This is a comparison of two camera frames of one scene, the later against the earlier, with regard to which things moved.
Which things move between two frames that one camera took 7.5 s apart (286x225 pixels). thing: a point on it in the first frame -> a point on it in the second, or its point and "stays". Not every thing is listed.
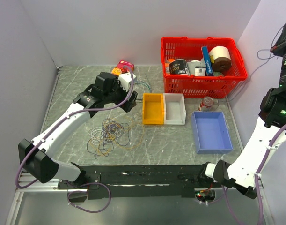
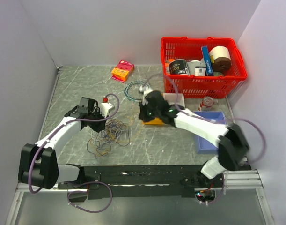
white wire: (95, 133) stays
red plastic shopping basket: (219, 86) stays
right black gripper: (284, 40) -> (143, 116)
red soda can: (207, 101) stays
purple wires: (102, 138) stays
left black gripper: (131, 103) -> (101, 126)
